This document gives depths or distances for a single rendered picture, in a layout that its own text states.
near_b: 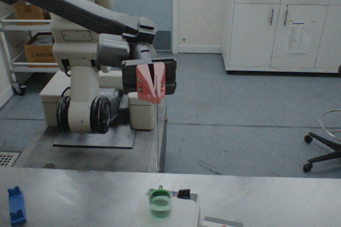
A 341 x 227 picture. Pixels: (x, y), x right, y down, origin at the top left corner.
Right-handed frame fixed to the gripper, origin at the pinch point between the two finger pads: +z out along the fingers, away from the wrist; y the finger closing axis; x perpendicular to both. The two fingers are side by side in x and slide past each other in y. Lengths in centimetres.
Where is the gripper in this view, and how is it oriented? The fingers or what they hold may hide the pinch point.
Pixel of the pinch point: (156, 98)
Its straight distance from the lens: 53.9
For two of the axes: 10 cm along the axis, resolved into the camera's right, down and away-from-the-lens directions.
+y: 9.8, -0.9, 1.7
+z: 1.9, 5.0, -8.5
